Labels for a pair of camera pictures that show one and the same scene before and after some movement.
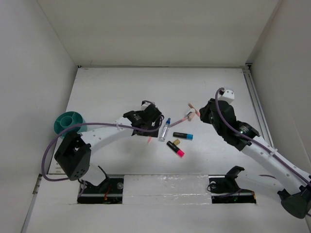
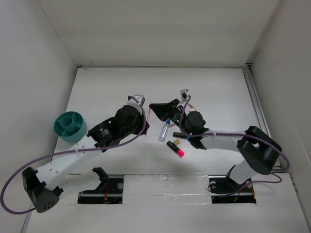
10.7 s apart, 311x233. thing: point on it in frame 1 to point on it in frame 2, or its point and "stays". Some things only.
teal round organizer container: x=69 y=119 stays
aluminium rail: x=257 y=105 stays
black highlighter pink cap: x=175 y=149 stays
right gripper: x=204 y=110 to x=164 y=110
